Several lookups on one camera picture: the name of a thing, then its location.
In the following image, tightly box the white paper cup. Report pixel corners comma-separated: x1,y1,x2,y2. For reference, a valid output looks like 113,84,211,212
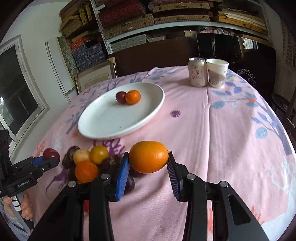
206,58,229,89

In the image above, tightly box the small red cherry tomato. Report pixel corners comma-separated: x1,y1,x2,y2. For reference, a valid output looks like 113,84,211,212
84,200,90,213

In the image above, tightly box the blue patterned boxes stack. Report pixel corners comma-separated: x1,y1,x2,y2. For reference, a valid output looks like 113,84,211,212
70,38,106,72

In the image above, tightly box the orange mandarin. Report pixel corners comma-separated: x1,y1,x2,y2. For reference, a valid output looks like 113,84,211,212
75,161,99,184
125,90,141,105

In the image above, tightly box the dark wooden chair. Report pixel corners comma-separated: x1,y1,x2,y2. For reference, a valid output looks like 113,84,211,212
271,89,296,140

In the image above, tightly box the large oval orange kumquat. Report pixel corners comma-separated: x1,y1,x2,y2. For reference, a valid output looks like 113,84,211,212
129,141,169,174

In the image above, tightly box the dark wooden cabinet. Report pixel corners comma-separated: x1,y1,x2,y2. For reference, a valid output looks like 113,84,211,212
111,37,199,76

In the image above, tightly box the window with white frame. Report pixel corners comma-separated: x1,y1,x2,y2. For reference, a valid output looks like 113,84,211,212
1,35,49,153

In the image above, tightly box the metal storage shelf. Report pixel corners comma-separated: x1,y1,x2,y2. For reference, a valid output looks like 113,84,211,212
91,1,270,55

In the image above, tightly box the pink patterned tablecloth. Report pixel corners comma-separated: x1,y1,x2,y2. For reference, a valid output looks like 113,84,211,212
29,66,295,240

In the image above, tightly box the small red plum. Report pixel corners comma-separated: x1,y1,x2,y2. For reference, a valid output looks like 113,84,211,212
115,91,126,104

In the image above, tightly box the white oval plate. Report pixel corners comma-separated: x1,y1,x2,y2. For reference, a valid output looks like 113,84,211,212
78,82,165,140

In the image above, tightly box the white beverage can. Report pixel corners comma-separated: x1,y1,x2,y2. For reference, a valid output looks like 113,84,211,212
188,57,208,87

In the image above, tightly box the yellow-orange round fruit top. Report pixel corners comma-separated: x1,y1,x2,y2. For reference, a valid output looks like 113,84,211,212
90,146,109,165

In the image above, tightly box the person left hand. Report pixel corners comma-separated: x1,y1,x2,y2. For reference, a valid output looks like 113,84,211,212
2,190,33,220

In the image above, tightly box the large red plum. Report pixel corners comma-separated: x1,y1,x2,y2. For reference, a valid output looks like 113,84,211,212
43,148,60,162

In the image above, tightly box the pale yellow round fruit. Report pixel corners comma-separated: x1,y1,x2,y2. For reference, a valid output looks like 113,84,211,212
73,149,91,165

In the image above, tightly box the cardboard framed box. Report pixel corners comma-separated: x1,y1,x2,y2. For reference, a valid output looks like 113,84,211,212
75,57,117,93

